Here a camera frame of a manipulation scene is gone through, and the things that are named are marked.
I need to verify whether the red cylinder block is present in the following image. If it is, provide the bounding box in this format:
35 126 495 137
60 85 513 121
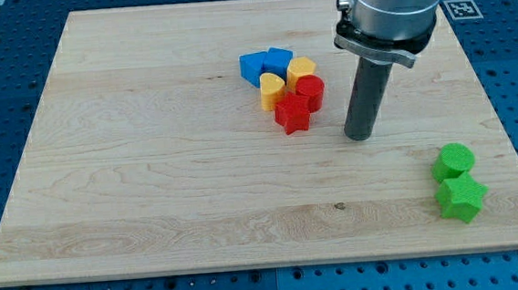
295 75 325 112

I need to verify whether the yellow pentagon block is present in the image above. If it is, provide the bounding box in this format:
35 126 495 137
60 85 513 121
286 57 316 91

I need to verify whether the red star block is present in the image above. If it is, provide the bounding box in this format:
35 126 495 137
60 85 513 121
275 91 311 135

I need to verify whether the light wooden board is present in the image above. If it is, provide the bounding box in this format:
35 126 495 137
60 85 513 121
0 0 518 287

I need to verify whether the white fiducial marker tag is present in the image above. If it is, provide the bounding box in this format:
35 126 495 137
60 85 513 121
444 0 483 21

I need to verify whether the green cylinder block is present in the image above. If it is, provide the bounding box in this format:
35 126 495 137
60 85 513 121
430 143 475 182

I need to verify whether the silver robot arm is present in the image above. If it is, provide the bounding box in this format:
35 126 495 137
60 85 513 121
334 0 440 67

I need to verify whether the yellow half-round block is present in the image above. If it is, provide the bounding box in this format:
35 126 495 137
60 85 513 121
259 72 285 111

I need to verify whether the blue cube block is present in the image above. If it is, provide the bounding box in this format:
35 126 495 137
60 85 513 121
239 51 267 88

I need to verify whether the green star block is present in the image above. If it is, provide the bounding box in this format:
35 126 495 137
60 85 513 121
434 171 489 223

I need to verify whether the blue angular block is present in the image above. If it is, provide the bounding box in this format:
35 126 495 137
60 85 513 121
263 47 294 80

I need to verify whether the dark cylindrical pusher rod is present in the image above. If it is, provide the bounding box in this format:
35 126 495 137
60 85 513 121
344 57 391 141

